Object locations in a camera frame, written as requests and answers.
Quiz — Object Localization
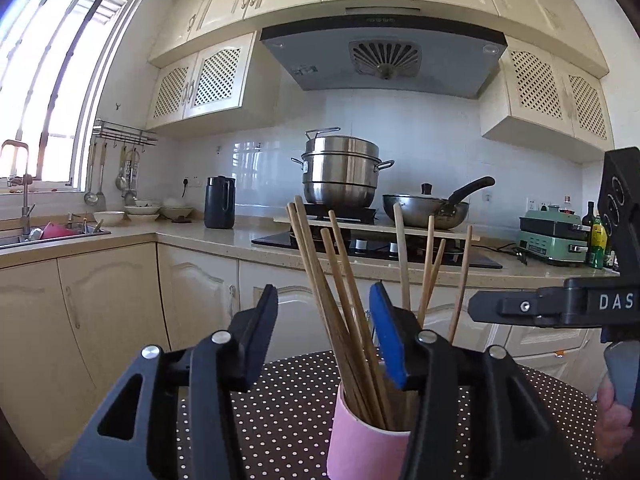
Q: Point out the black power cable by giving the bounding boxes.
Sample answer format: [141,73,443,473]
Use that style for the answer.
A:
[481,241,529,267]

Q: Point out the cream lattice wall cabinet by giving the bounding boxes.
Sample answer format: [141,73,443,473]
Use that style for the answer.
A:
[146,32,258,131]
[480,35,615,163]

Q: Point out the black gas stove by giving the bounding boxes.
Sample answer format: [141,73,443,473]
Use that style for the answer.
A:
[251,204,503,270]

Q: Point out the metal utensil rack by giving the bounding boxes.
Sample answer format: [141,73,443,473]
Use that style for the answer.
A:
[92,119,159,149]

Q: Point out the pink cylindrical cup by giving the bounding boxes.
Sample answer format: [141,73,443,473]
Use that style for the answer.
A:
[326,382,418,480]

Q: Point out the brown polka dot tablecloth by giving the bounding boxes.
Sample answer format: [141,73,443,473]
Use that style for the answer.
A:
[175,350,617,480]

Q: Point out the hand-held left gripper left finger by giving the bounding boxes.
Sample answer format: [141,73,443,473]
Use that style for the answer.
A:
[59,284,279,480]

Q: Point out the pink bowl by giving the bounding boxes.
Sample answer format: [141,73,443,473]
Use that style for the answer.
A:
[42,222,77,240]

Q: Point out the green electric cooker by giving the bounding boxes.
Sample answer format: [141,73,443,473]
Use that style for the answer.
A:
[517,204,591,267]

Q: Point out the bundle of wooden chopsticks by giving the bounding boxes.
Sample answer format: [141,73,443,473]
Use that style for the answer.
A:
[286,195,473,433]

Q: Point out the steel wok black handle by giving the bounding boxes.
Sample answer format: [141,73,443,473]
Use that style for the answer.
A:
[382,176,496,229]

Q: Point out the steel sink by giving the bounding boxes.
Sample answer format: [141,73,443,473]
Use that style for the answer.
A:
[0,224,112,249]

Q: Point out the metal faucet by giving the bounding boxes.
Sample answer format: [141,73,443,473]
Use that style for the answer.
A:
[0,139,37,242]

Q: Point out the metal ladle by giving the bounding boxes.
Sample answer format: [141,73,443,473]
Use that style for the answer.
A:
[84,144,99,206]

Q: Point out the dark blue kettle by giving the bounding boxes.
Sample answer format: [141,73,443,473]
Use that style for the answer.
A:
[204,176,236,230]

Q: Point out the person's right hand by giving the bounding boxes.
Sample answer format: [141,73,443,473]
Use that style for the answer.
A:
[594,374,635,462]

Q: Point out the beige kitchen countertop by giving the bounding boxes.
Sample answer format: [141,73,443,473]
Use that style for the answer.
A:
[0,221,621,292]

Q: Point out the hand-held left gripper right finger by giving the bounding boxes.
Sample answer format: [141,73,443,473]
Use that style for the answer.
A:
[369,281,586,480]

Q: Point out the hanging ladles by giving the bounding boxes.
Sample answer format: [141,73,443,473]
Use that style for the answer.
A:
[116,149,141,206]

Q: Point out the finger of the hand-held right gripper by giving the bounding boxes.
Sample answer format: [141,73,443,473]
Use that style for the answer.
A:
[468,287,568,327]

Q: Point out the stack of white dishes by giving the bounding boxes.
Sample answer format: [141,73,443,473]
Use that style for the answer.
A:
[125,200,161,222]

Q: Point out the yellow green bottle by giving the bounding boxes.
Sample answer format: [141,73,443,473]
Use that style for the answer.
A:
[586,216,608,270]

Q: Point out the steel steamer pot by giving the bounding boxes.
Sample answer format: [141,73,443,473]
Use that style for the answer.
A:
[291,128,395,211]

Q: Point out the grey range hood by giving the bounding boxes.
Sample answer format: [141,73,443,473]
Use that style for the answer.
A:
[259,7,508,100]

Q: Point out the barred kitchen window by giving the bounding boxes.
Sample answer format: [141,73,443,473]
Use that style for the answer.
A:
[0,0,139,194]

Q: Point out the metal spatula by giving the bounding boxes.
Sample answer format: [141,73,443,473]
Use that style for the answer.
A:
[96,144,109,212]

